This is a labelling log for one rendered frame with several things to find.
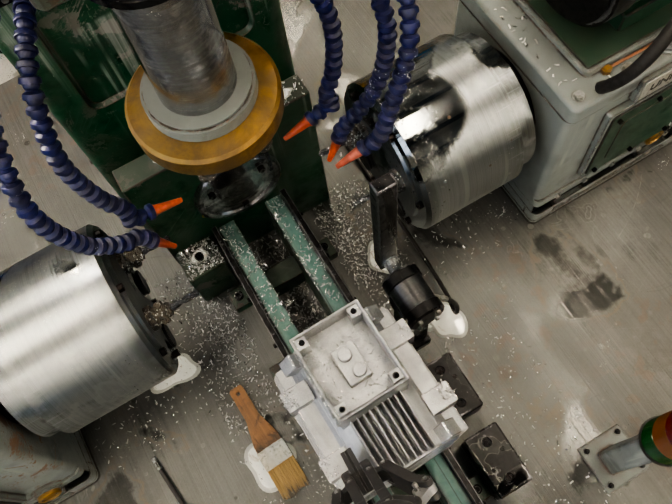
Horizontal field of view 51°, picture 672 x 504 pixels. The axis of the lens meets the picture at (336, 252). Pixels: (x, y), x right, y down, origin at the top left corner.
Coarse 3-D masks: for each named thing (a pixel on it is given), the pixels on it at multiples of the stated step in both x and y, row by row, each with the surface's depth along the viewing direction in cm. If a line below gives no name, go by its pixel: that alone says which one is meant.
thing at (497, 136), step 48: (432, 48) 101; (480, 48) 100; (432, 96) 96; (480, 96) 96; (384, 144) 101; (432, 144) 95; (480, 144) 97; (528, 144) 103; (432, 192) 98; (480, 192) 104
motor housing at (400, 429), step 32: (384, 320) 96; (416, 352) 95; (288, 384) 94; (416, 384) 91; (320, 416) 91; (384, 416) 87; (416, 416) 86; (448, 416) 91; (320, 448) 89; (352, 448) 88; (384, 448) 85; (416, 448) 86
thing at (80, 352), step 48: (0, 288) 92; (48, 288) 90; (96, 288) 89; (144, 288) 108; (0, 336) 88; (48, 336) 88; (96, 336) 89; (144, 336) 91; (0, 384) 88; (48, 384) 89; (96, 384) 91; (144, 384) 96; (48, 432) 96
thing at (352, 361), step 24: (336, 312) 88; (360, 312) 87; (312, 336) 90; (336, 336) 90; (360, 336) 89; (312, 360) 89; (336, 360) 87; (360, 360) 87; (384, 360) 88; (312, 384) 91; (336, 384) 87; (360, 384) 87; (384, 384) 87; (408, 384) 87; (336, 408) 83; (360, 408) 83
